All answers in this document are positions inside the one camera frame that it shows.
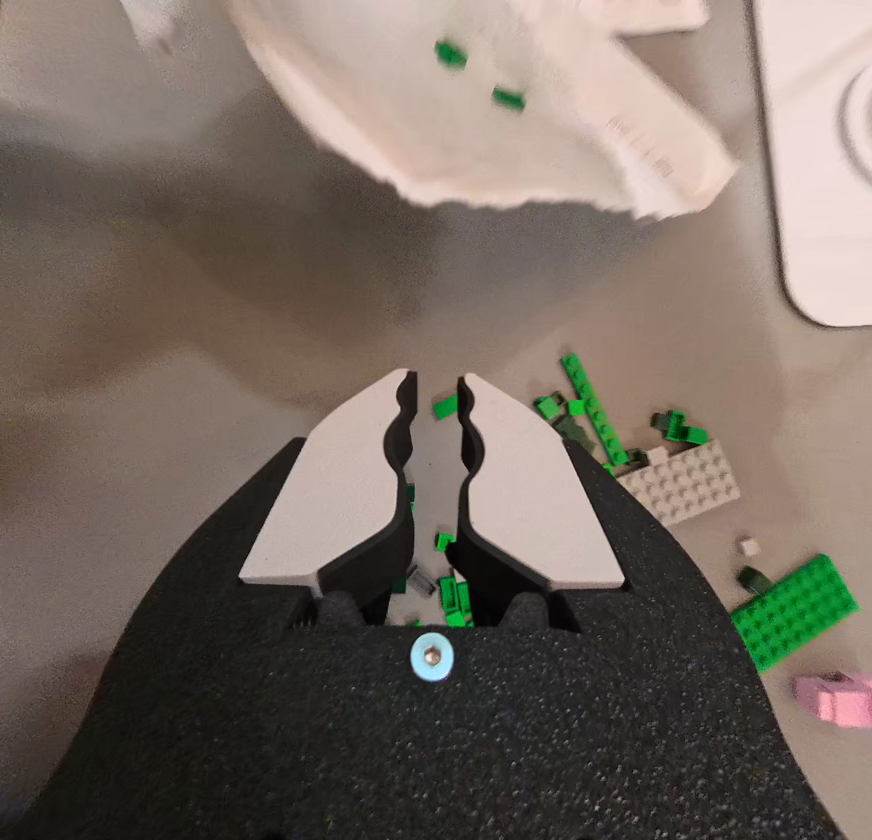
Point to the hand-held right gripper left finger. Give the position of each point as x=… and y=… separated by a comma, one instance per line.
x=327, y=492

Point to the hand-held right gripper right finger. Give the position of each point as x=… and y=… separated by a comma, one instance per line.
x=538, y=506

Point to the pile of small green bricks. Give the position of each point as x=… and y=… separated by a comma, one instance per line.
x=446, y=406

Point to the large printed white paper bag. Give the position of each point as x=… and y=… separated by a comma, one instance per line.
x=409, y=125

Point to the small green single brick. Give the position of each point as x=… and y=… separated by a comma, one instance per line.
x=449, y=55
x=509, y=97

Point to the grey desk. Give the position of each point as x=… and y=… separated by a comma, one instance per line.
x=204, y=309

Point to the long narrow green plate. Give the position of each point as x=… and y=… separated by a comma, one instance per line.
x=593, y=407

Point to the grey studded plate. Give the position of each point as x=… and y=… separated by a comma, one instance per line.
x=681, y=486

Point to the tiny pale grey stud brick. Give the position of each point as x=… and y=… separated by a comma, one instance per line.
x=748, y=547

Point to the dark green brick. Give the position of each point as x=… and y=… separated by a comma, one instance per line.
x=753, y=579

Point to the large green studded plate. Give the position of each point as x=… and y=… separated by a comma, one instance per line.
x=794, y=615

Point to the pink brick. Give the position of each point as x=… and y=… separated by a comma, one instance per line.
x=838, y=704

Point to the white stand base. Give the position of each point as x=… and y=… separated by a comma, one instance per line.
x=811, y=172

